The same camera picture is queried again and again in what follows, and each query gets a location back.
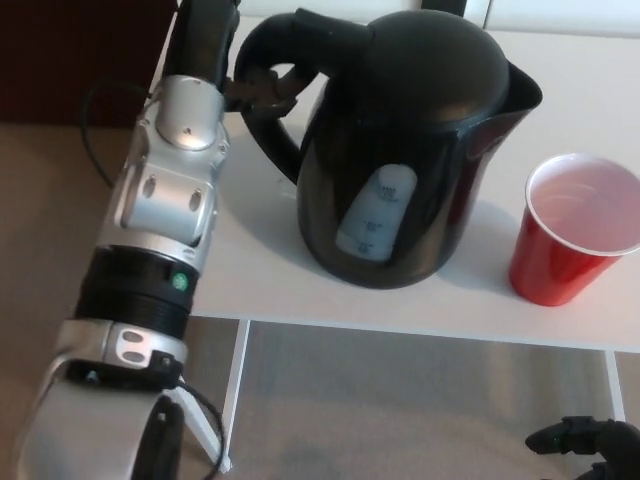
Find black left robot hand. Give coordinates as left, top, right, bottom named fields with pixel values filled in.
left=164, top=0, right=309, bottom=119

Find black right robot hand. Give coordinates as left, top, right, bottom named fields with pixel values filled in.
left=524, top=415, right=640, bottom=480

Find black electric kettle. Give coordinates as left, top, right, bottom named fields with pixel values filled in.
left=234, top=7, right=545, bottom=290

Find red plastic cup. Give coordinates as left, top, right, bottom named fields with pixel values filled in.
left=508, top=153, right=640, bottom=307

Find dark brown cabinet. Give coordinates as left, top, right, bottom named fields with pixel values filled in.
left=0, top=0, right=181, bottom=126

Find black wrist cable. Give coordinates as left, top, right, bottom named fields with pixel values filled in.
left=79, top=74, right=154, bottom=189

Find white metal-frame table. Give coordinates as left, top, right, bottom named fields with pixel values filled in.
left=144, top=0, right=640, bottom=474

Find thin black cable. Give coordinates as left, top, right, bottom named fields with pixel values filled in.
left=174, top=378, right=227, bottom=472

